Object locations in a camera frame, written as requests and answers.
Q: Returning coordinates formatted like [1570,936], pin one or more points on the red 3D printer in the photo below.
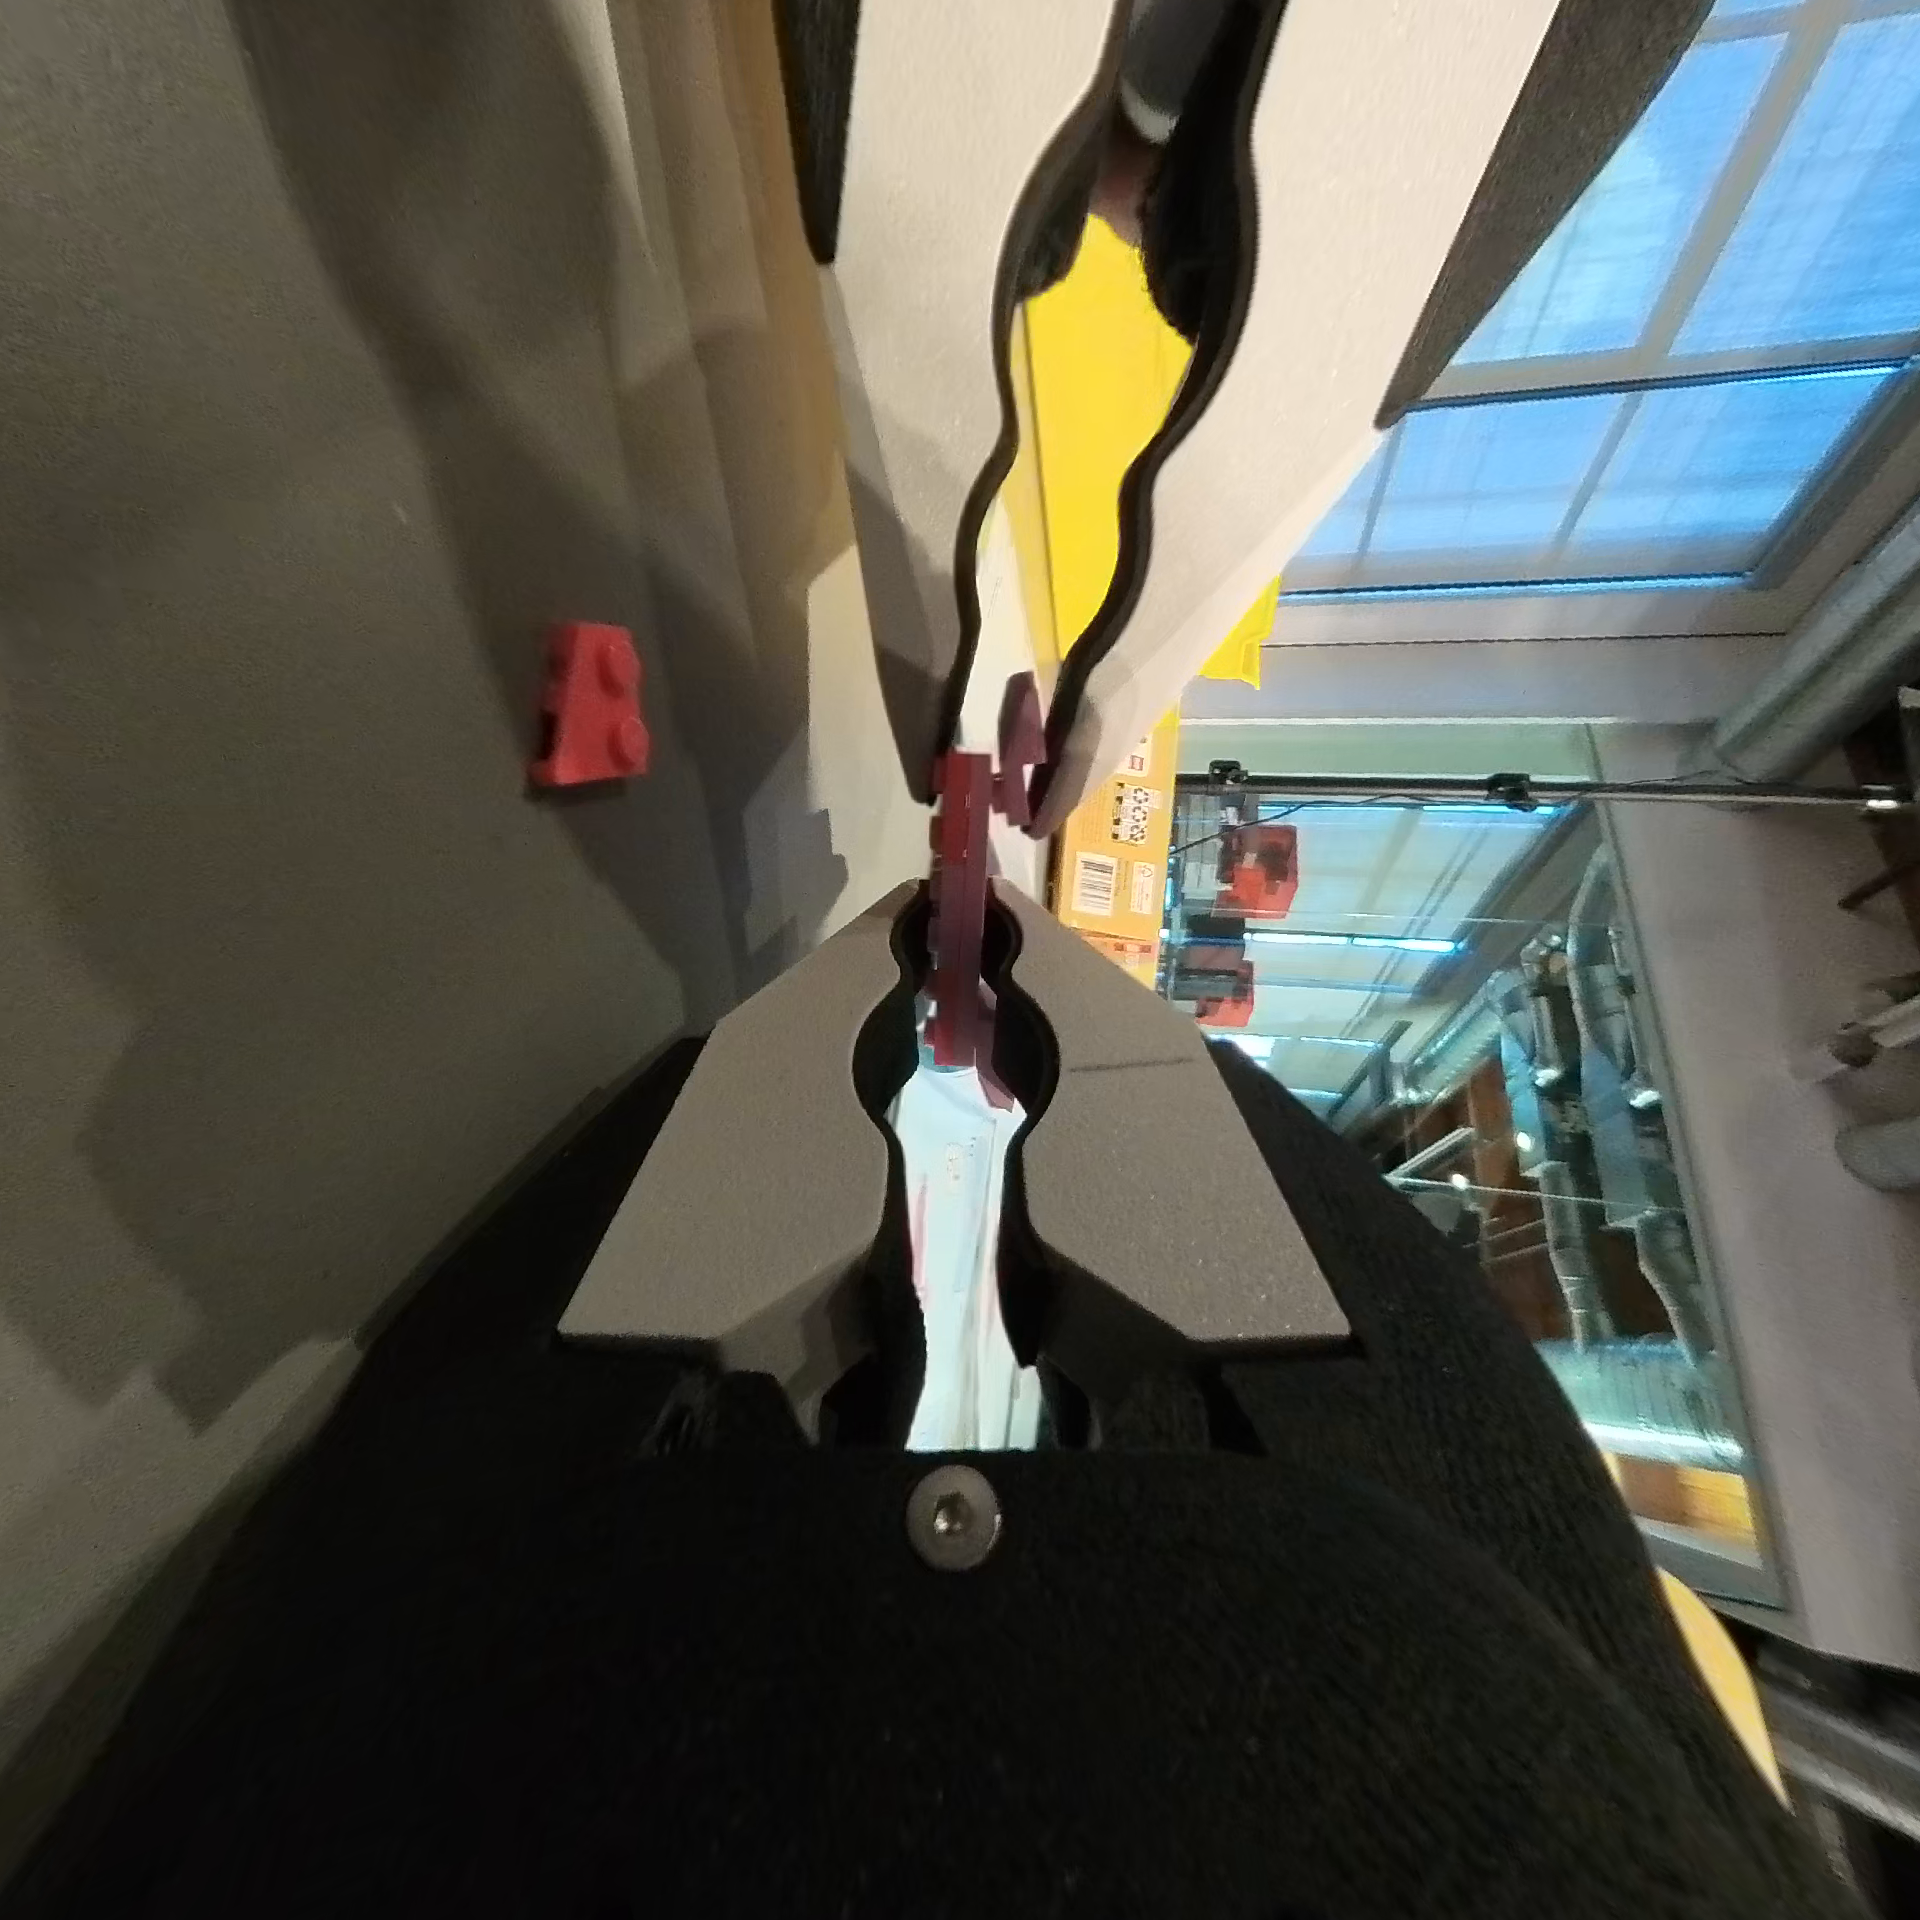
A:
[1259,870]
[1214,974]

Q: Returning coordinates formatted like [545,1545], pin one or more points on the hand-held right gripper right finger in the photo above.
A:
[1185,1201]

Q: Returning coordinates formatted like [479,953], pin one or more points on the black tripod stand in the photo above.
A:
[1499,785]

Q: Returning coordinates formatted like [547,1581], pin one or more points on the orange toy brick box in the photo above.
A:
[1103,885]

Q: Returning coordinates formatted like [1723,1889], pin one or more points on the red slope brick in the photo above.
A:
[592,704]

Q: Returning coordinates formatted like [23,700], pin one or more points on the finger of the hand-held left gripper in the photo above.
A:
[1350,224]
[915,301]

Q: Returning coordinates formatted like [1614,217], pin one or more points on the pink plate brick assembly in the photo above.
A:
[961,932]

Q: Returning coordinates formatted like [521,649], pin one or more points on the open instruction booklet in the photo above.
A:
[961,1201]

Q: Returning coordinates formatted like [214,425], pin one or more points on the small pink brick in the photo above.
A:
[1023,734]

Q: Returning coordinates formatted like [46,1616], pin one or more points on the yellow plastic bin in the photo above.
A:
[1096,451]

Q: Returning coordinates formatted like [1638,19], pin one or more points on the wooden book stand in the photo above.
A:
[1723,1680]

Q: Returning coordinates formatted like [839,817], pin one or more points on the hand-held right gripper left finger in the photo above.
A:
[735,1185]

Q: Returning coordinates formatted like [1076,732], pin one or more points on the large window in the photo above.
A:
[1651,375]

